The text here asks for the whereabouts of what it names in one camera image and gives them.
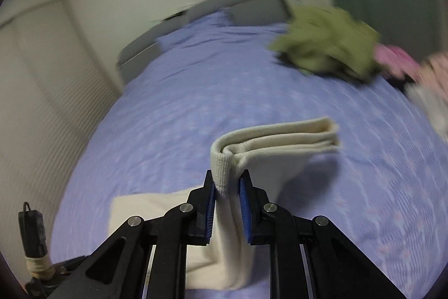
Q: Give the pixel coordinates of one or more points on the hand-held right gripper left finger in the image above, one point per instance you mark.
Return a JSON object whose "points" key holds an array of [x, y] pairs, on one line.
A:
{"points": [[211, 211]]}

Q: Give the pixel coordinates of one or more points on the bed with purple sheet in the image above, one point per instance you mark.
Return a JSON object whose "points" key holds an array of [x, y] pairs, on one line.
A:
{"points": [[175, 110]]}

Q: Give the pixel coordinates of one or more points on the plain pink garment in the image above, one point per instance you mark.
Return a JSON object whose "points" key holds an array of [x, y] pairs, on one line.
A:
{"points": [[395, 59]]}

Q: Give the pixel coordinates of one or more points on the olive green garment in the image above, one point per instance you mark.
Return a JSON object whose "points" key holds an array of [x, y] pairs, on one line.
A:
{"points": [[325, 36]]}

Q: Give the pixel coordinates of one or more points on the grey upholstered bed frame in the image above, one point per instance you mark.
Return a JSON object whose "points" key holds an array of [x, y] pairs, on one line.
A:
{"points": [[245, 3]]}

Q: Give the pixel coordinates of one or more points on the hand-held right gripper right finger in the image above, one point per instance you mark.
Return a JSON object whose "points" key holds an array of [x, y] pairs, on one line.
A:
{"points": [[245, 215]]}

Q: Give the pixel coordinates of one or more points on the white louvered wardrobe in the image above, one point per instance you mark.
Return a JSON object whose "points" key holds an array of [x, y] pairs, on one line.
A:
{"points": [[42, 92]]}

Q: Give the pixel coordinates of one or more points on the grey white garment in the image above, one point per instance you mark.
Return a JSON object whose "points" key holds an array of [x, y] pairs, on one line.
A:
{"points": [[430, 106]]}

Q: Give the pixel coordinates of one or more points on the cream pants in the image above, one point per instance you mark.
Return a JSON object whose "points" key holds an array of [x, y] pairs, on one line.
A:
{"points": [[273, 139]]}

